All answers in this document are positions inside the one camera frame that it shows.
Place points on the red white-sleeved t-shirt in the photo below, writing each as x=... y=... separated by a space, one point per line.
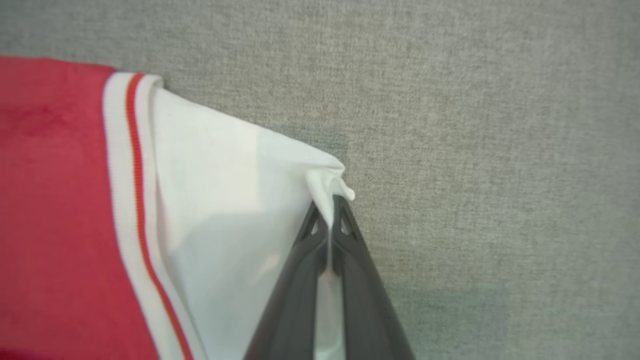
x=65 y=200

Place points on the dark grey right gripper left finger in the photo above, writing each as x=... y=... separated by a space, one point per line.
x=295 y=300

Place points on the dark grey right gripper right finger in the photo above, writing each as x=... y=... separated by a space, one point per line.
x=367 y=310

